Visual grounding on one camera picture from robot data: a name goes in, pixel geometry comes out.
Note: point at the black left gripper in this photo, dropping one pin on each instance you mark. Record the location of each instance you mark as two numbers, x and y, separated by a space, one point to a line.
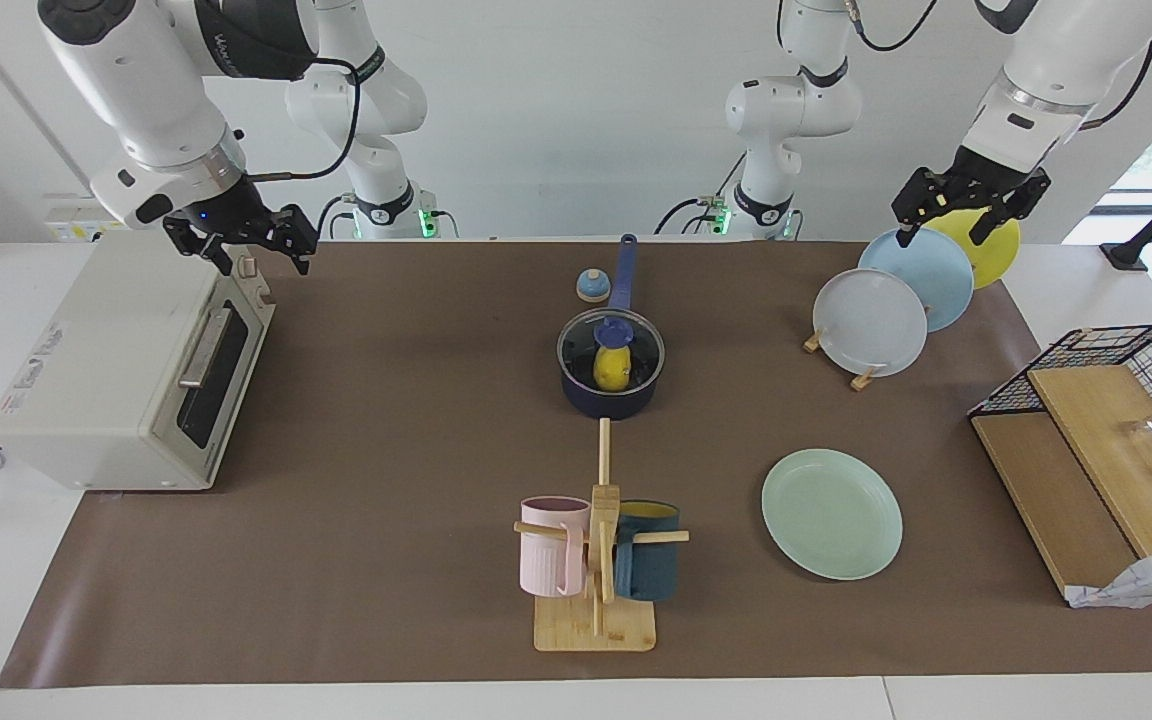
966 190

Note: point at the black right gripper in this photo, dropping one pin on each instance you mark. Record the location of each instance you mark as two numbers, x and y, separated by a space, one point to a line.
241 228

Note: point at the glass lid with blue knob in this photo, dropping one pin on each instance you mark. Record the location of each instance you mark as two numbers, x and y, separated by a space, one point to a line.
616 330

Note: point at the yellow potato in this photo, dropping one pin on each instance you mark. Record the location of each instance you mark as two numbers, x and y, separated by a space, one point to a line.
612 370

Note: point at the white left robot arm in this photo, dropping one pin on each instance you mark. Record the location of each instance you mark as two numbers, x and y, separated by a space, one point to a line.
1066 70

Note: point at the light blue plate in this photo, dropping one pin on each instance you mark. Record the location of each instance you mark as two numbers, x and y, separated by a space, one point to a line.
926 280

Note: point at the yellow plate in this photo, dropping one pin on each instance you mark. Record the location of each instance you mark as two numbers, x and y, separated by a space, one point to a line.
998 255

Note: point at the pale grey plate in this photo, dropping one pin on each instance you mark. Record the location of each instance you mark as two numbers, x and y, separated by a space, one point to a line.
866 335

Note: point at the wooden plate rack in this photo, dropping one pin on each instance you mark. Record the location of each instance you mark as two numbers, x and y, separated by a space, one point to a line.
863 381

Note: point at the pale green plate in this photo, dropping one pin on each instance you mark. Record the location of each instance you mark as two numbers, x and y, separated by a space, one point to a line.
831 515

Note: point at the white power strip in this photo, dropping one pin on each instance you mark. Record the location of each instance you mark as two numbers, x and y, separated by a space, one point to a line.
71 230

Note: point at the beige toaster oven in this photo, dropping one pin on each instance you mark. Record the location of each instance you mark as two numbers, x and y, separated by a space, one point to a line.
106 380

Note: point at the light wooden board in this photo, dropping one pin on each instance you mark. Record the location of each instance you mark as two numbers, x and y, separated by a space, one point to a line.
1106 440

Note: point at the brown board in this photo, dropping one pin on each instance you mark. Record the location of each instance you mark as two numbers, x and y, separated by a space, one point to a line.
1046 490

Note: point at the brown table mat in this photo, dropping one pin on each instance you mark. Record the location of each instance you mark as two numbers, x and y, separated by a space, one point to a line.
386 580

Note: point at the dark blue saucepan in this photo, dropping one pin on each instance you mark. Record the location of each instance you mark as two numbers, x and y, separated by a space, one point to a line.
586 400

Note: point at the pink ribbed mug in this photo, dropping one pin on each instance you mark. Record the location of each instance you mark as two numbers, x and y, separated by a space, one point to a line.
546 560

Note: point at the teal mug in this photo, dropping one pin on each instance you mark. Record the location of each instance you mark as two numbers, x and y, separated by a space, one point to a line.
651 575

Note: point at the wooden mug tree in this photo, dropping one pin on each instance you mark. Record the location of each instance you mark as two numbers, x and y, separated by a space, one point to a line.
596 630

